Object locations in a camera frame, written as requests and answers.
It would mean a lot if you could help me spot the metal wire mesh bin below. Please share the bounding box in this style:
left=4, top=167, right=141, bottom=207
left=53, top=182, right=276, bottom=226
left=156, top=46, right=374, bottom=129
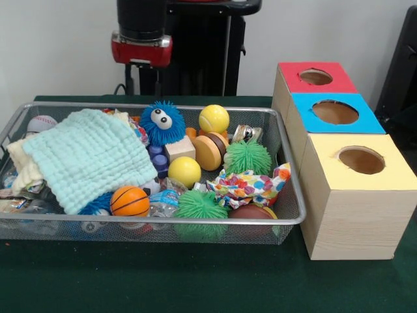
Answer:
left=0, top=100, right=307, bottom=246

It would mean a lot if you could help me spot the cream waffle cloth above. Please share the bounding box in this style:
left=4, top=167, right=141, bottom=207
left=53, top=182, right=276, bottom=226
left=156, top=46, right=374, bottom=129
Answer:
left=6, top=110, right=130, bottom=196

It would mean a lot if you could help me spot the toy hamburger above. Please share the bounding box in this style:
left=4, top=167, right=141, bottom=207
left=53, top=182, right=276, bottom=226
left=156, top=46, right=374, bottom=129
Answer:
left=194, top=132, right=231, bottom=172

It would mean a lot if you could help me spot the large blue fuzzy eyed ball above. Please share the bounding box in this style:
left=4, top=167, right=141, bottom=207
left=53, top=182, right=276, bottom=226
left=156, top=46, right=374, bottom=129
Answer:
left=139, top=100, right=186, bottom=147

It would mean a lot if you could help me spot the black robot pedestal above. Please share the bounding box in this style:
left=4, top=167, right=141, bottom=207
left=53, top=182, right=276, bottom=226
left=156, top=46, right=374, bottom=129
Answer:
left=125, top=0, right=263, bottom=97

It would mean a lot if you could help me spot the orange toy basketball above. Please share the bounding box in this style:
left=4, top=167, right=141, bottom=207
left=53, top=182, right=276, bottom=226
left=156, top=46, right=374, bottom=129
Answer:
left=109, top=185, right=151, bottom=218

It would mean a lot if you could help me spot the black panel stand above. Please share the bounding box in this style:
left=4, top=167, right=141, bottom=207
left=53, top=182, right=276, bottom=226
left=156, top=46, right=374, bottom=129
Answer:
left=374, top=5, right=417, bottom=131

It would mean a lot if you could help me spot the wooden box with three holes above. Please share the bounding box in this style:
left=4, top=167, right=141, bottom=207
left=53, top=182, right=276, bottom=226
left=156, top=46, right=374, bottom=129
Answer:
left=271, top=61, right=417, bottom=261

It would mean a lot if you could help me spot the dark green table cloth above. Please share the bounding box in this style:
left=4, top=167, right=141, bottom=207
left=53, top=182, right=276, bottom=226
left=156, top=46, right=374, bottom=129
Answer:
left=0, top=94, right=417, bottom=313

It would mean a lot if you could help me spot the yellow tennis ball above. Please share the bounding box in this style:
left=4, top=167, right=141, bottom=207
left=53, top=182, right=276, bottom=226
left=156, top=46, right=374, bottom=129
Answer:
left=198, top=104, right=231, bottom=134

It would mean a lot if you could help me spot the green spiky puffer ball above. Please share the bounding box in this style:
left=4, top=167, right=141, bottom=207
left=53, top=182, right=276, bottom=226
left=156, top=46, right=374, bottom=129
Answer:
left=172, top=190, right=230, bottom=220
left=223, top=140, right=273, bottom=177

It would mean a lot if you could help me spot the colourful dot print cloth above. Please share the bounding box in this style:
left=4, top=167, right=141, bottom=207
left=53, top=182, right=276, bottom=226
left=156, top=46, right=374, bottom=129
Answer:
left=205, top=162, right=292, bottom=209

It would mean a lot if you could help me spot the yellow smiley ball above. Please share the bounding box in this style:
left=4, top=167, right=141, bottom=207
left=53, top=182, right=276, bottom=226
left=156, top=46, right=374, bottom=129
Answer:
left=168, top=156, right=202, bottom=190

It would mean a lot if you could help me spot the light blue waffle cloth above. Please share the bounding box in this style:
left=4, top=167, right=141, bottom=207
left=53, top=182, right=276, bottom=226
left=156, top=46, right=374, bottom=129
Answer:
left=22, top=108, right=159, bottom=215

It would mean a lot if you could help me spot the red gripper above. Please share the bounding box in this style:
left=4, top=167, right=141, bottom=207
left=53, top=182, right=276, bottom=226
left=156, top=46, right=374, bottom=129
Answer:
left=110, top=31, right=173, bottom=95

